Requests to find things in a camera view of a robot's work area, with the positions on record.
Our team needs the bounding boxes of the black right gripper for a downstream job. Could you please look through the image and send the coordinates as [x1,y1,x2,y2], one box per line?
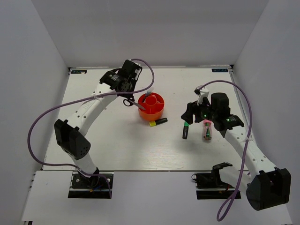
[181,96,218,125]

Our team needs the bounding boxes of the black handled scissors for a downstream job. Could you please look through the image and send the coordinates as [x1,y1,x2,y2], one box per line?
[123,99,146,110]

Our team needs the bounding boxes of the pink capped clear tube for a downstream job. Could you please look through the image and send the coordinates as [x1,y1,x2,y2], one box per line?
[202,120,212,141]

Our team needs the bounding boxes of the blue gel pen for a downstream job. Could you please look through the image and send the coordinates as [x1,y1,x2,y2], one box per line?
[145,87,154,98]

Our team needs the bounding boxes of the green black highlighter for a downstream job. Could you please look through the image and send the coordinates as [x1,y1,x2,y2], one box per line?
[182,121,189,139]

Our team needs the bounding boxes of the yellow black highlighter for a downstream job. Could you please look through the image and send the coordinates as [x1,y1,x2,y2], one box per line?
[149,118,168,127]

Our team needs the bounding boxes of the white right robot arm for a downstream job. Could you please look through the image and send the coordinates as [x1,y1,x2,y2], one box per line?
[181,91,291,211]

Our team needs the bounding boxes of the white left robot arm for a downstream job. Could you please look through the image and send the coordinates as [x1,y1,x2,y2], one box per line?
[54,60,142,187]

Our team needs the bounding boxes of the orange round desk organizer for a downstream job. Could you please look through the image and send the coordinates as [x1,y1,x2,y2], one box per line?
[138,92,165,121]

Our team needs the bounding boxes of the right corner table label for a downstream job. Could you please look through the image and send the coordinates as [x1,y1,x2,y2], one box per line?
[211,68,228,73]

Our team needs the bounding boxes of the corner table label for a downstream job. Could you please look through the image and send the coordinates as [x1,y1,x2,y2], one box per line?
[71,70,87,74]
[211,68,228,73]

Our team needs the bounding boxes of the left corner table label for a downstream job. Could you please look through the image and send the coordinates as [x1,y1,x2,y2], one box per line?
[71,70,87,74]

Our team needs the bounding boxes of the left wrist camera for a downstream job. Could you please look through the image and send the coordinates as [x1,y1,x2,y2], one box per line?
[131,61,143,74]

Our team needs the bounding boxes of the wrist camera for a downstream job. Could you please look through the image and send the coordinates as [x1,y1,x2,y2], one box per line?
[194,86,209,105]
[131,61,143,74]

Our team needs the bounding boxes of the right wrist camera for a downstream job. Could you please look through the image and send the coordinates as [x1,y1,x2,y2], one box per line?
[194,86,209,105]

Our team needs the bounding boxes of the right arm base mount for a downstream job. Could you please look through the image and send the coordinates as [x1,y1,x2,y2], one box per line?
[191,162,240,200]

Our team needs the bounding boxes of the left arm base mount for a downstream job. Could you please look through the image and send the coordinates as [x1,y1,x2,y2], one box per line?
[68,173,113,199]

